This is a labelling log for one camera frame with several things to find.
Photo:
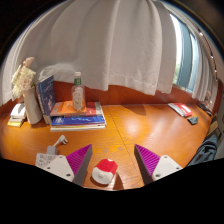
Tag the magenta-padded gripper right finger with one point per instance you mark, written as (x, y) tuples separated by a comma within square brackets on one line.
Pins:
[(165, 165)]

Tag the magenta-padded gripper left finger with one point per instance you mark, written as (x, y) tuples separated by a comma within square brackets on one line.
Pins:
[(58, 166)]

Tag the dark jacket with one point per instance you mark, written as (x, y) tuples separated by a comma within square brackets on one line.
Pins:
[(205, 150)]

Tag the flat white book under stack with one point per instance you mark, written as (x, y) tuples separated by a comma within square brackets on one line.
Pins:
[(78, 128)]

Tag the flat blue book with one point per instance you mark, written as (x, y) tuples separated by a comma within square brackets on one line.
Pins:
[(78, 120)]

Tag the small dark grey object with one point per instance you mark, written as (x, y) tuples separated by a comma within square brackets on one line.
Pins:
[(193, 120)]

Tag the orange book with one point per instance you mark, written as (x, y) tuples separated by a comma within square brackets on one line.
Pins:
[(63, 109)]

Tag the red and white booklet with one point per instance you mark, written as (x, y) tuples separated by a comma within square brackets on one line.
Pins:
[(181, 109)]

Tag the yellow book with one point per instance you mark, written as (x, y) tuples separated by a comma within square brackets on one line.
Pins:
[(15, 122)]

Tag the white ceramic vase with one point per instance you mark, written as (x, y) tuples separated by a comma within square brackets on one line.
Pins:
[(32, 108)]

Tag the thick white book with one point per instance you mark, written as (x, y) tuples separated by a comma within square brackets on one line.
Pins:
[(18, 111)]

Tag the red book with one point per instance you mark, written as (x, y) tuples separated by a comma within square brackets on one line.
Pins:
[(95, 109)]

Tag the upright blue book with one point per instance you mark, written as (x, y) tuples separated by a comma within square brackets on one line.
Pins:
[(46, 96)]

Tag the clear bottle with green cap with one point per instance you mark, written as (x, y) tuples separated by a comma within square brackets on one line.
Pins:
[(78, 95)]

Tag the window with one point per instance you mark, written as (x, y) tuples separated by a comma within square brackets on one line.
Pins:
[(186, 56)]

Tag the white curtain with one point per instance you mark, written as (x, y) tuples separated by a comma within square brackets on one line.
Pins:
[(110, 43)]

